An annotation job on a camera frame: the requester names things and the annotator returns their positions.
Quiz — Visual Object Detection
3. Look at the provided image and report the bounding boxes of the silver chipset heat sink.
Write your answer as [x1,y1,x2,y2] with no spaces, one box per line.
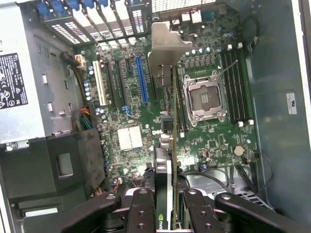
[117,125,143,151]

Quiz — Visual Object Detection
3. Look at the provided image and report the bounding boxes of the green motherboard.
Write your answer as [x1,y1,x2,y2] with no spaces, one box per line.
[72,9,259,192]

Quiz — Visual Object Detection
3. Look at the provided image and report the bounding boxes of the black RAM slot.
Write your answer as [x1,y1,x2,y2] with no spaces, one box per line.
[225,45,243,128]
[220,50,238,127]
[176,67,185,138]
[179,67,190,134]
[231,50,248,124]
[237,43,255,126]

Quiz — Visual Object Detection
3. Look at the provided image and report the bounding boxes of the metal CPU socket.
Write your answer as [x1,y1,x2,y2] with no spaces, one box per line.
[182,70,228,127]

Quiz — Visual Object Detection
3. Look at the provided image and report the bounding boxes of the long black expansion slot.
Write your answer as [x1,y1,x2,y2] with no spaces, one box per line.
[115,59,127,106]
[103,61,117,107]
[148,70,157,104]

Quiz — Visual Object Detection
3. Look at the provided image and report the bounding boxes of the white expansion slot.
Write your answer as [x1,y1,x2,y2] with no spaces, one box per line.
[92,60,109,107]

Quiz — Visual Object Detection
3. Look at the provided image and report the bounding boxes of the grey power supply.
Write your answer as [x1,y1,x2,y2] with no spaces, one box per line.
[0,2,85,146]

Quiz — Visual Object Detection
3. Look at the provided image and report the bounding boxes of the blue expansion slot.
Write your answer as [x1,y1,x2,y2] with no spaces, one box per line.
[135,56,149,105]

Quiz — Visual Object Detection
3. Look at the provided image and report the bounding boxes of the thin metal locking lever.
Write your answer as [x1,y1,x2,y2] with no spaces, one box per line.
[219,60,240,75]

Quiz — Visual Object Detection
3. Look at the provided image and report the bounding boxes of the black open PC case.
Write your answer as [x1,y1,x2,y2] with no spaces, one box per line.
[0,0,311,233]

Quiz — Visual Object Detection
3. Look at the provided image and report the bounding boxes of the multicoloured power wire bundle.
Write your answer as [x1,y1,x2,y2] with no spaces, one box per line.
[71,108,94,132]

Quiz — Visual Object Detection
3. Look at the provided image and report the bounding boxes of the case wall sticker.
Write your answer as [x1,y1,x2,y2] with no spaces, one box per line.
[286,90,298,115]

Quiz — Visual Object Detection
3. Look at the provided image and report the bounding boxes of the yellow and black power cable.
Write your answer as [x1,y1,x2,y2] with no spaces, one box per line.
[60,51,87,109]

